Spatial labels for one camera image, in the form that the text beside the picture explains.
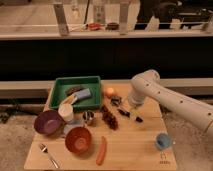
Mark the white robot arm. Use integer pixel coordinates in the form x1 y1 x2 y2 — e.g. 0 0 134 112
128 70 213 136

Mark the blue cup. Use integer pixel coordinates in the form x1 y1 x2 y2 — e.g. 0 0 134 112
155 133 172 151

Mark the small metal cup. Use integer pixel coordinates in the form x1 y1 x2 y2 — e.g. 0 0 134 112
83 110 94 125

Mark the white cylindrical cup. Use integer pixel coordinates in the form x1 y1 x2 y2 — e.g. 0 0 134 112
58 104 74 122

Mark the dark red grape bunch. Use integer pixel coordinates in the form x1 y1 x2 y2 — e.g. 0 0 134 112
101 105 118 130

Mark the orange fruit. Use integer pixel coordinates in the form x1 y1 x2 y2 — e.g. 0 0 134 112
105 87 116 98

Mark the orange carrot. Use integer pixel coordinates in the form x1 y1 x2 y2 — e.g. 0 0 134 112
96 136 107 165

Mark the blue grey sponge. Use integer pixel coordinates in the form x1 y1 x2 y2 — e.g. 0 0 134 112
75 88 91 100

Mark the orange-brown bowl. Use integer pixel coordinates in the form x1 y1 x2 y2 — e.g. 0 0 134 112
65 127 92 155

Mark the yellow item in tray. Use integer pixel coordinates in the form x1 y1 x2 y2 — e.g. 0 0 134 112
61 95 77 104

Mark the dark brown item in tray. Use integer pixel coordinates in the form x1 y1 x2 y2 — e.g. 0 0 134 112
66 86 84 96

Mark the light blue cloth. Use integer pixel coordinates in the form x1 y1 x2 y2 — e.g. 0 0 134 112
63 120 85 135

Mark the green plastic tray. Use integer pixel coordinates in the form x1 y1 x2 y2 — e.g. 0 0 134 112
49 76 102 111

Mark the purple bowl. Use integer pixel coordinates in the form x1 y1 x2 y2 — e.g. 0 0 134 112
34 110 63 135

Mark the dark bowl on shelf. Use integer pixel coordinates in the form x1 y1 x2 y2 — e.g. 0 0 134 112
106 22 119 30

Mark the red object on shelf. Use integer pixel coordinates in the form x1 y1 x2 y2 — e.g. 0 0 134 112
88 23 101 31

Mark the silver fork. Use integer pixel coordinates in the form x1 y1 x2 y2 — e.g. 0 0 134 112
38 143 60 169

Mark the person in background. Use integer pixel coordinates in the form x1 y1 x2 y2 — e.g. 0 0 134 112
134 0 177 30

